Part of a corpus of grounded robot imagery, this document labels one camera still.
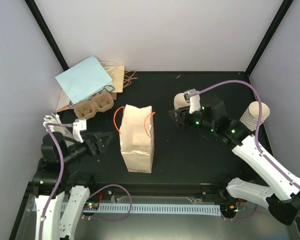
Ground white paper coffee cup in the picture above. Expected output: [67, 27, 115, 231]
[173, 93, 190, 110]

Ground cream bear paper bag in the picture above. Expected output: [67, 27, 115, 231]
[113, 104, 155, 173]

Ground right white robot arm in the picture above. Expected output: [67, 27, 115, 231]
[168, 89, 300, 226]

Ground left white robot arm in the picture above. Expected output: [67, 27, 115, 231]
[32, 119, 114, 240]

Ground white plastic cutlery bunch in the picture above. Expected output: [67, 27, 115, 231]
[42, 113, 72, 137]

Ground cardboard cup carrier tray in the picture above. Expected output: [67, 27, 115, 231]
[73, 92, 114, 120]

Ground stack of white cups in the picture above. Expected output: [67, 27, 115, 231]
[240, 101, 270, 132]

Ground light blue paper bag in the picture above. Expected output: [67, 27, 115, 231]
[55, 56, 112, 104]

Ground brown kraft paper bag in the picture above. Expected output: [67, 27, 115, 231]
[55, 65, 125, 113]

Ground light blue cable chain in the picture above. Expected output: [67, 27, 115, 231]
[65, 202, 223, 218]

